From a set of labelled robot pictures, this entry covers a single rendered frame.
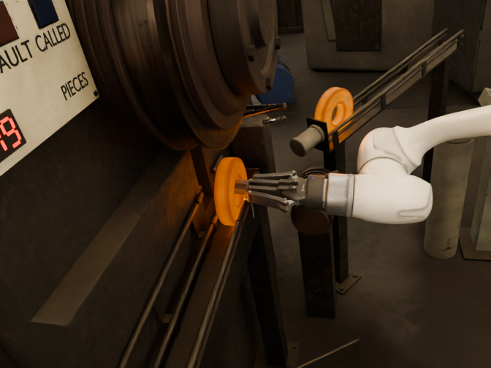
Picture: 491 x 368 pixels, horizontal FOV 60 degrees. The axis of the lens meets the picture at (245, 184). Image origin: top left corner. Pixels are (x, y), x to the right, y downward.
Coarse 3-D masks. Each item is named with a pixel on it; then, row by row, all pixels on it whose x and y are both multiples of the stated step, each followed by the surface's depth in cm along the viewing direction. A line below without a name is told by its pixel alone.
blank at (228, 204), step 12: (228, 168) 90; (240, 168) 97; (216, 180) 89; (228, 180) 89; (216, 192) 89; (228, 192) 89; (216, 204) 90; (228, 204) 89; (240, 204) 97; (228, 216) 90
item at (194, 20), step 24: (168, 0) 56; (192, 0) 58; (168, 24) 57; (192, 24) 59; (192, 48) 60; (192, 72) 61; (216, 72) 65; (192, 96) 64; (216, 96) 68; (240, 96) 77; (216, 120) 71
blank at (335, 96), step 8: (336, 88) 124; (344, 88) 126; (328, 96) 122; (336, 96) 124; (344, 96) 126; (320, 104) 123; (328, 104) 122; (336, 104) 125; (344, 104) 128; (352, 104) 131; (320, 112) 123; (328, 112) 123; (336, 112) 132; (344, 112) 129; (352, 112) 132; (328, 120) 125; (336, 120) 131; (328, 128) 126
